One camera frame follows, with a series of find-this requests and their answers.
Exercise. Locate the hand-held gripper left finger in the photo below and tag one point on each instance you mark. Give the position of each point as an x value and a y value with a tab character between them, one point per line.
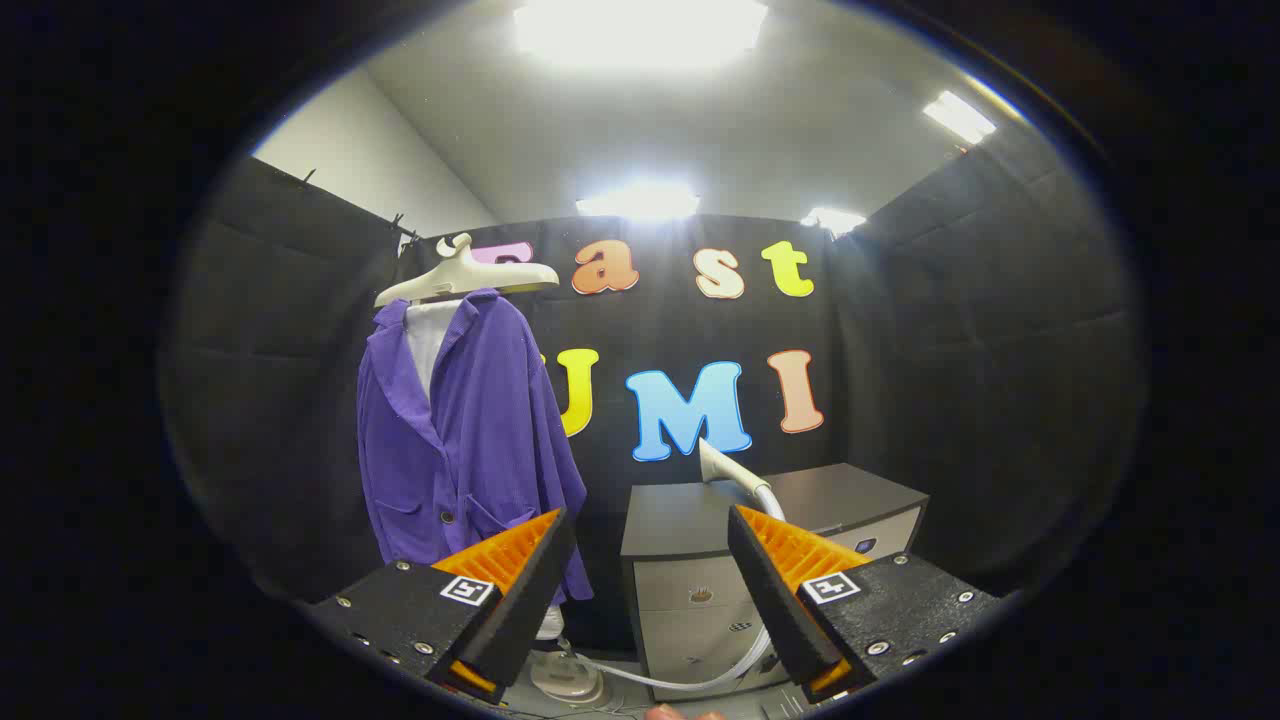
525	600

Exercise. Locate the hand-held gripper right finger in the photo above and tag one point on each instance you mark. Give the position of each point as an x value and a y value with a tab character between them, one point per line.
770	600

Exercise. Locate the white garment steamer base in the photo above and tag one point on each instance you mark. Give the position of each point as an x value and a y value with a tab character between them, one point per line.
565	682

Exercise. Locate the cream clothes hanger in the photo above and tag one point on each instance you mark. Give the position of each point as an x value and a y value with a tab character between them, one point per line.
450	280

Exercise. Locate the grey drawer cabinet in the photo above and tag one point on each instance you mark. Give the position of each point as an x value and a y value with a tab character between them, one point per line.
690	520

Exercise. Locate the ceiling light panel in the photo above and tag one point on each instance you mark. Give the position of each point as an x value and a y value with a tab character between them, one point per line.
958	116
832	221
637	202
640	30

